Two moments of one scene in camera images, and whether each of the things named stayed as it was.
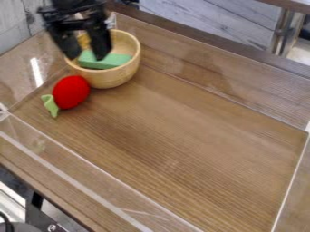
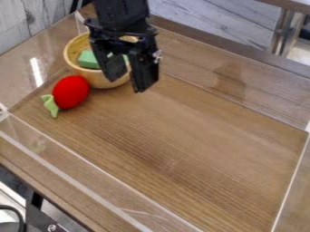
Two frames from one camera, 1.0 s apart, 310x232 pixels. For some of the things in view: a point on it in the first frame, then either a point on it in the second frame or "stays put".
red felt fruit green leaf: [69, 93] stays put
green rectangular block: [88, 62] stays put
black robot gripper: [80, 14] → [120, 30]
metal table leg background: [288, 32] stays put
